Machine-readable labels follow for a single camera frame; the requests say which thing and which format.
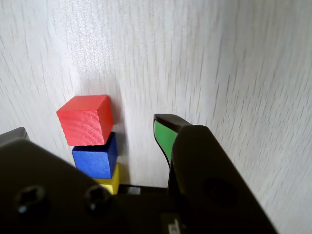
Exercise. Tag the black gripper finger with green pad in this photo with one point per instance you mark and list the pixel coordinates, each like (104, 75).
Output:
(202, 170)
(36, 175)

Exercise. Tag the blue wooden cube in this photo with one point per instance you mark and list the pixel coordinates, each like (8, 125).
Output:
(93, 162)

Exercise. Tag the red wooden cube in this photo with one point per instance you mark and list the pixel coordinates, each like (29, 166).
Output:
(83, 124)

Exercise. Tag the yellow wooden cube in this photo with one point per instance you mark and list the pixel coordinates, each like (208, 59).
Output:
(111, 185)

